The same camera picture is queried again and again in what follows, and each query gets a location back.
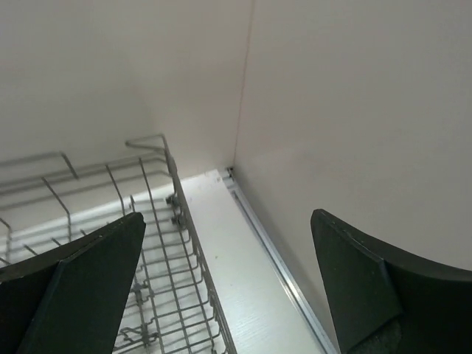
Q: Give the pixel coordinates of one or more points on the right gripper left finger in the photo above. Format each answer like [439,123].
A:
[71,299]

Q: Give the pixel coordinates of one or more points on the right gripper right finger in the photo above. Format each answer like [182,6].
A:
[383,299]

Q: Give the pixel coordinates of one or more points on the aluminium front rail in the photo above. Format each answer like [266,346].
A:
[286,278]

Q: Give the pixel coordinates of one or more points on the grey wire dish rack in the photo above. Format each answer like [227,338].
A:
[173,305]

